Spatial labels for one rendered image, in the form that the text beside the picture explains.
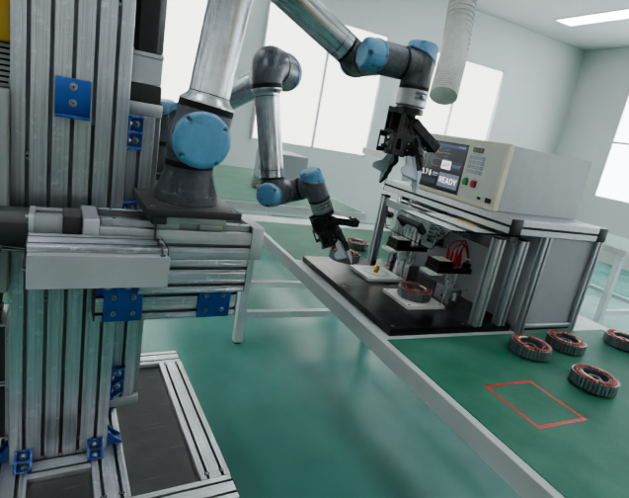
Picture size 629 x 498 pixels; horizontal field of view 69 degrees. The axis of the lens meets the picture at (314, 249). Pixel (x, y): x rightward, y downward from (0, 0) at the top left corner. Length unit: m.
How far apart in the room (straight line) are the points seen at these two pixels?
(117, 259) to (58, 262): 0.10
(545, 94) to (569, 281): 7.41
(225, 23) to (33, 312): 0.87
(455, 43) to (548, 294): 1.74
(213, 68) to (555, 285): 1.24
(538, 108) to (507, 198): 7.41
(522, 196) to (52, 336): 1.43
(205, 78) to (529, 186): 1.05
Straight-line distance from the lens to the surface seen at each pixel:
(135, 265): 1.02
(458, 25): 3.04
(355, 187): 6.84
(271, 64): 1.44
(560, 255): 1.65
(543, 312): 1.70
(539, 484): 0.97
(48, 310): 1.39
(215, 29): 1.01
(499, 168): 1.52
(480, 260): 1.70
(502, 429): 1.06
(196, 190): 1.12
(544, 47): 8.88
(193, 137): 0.97
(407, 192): 1.80
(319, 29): 1.21
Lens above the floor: 1.27
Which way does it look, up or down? 15 degrees down
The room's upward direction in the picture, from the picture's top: 10 degrees clockwise
